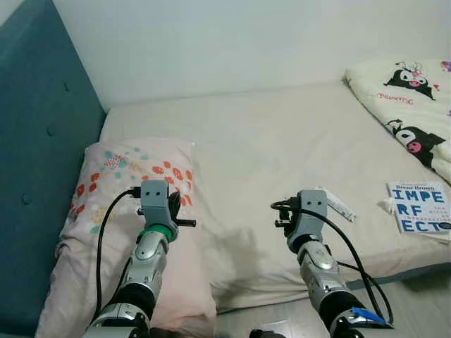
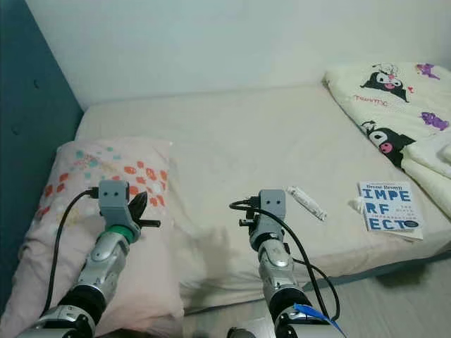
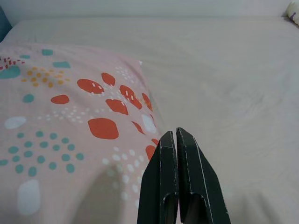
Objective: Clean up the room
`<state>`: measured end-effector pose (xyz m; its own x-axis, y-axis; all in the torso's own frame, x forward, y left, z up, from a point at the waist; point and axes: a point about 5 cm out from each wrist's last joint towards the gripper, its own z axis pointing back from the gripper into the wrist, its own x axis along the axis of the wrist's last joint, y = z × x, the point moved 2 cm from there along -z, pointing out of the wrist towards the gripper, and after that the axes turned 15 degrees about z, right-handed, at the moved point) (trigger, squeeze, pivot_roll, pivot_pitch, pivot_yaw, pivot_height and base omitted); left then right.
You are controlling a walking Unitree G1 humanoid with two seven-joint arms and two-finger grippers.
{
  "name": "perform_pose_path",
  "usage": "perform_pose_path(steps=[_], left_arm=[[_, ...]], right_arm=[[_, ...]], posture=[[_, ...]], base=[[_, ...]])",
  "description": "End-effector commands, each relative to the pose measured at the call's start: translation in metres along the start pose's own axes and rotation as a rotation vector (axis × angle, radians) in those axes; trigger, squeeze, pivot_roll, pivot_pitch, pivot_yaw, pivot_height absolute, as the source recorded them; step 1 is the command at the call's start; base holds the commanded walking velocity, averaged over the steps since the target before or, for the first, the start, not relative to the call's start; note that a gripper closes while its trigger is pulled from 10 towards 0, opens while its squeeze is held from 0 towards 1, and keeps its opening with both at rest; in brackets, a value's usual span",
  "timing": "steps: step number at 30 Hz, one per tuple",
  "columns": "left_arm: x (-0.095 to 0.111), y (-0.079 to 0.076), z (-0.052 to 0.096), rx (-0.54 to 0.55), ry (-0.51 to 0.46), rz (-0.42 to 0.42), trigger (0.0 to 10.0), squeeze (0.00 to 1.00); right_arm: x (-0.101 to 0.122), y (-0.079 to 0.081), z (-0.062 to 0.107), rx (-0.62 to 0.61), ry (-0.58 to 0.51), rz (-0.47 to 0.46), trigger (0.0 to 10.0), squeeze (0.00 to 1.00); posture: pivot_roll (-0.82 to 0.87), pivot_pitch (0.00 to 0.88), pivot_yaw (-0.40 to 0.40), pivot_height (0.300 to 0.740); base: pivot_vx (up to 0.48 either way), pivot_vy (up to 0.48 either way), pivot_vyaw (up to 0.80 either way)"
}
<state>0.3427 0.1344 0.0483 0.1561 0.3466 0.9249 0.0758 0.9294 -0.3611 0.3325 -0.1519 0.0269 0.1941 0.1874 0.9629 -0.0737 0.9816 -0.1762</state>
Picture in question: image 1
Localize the cream cartoon print blanket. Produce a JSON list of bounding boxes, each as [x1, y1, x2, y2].
[[344, 58, 451, 184]]

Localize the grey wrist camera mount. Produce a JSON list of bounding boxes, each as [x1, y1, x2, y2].
[[295, 189, 329, 237], [140, 180, 171, 227]]

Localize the grey robot right leg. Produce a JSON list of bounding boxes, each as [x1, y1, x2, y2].
[[250, 320, 290, 338]]

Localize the crumpled white tissue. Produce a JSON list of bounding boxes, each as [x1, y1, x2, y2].
[[377, 197, 397, 214]]

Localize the white book blue letters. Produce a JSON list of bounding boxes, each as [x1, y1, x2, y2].
[[386, 182, 451, 240]]

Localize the dark bed frame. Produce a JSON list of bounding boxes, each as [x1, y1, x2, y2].
[[211, 262, 451, 316]]

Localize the cream sheeted bed mattress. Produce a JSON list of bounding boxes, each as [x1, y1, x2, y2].
[[99, 81, 451, 314]]

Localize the teal upholstered headboard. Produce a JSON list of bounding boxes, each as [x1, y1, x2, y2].
[[0, 0, 106, 335]]

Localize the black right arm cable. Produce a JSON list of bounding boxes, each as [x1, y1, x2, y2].
[[271, 199, 395, 326]]

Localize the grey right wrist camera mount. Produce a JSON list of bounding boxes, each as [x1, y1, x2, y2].
[[295, 189, 329, 237]]

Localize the pink patterned pillow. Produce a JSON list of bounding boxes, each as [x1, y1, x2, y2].
[[35, 137, 218, 338]]

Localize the white ointment tube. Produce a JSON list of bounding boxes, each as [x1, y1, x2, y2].
[[319, 187, 357, 223]]

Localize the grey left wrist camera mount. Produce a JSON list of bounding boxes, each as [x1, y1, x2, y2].
[[140, 180, 171, 227]]

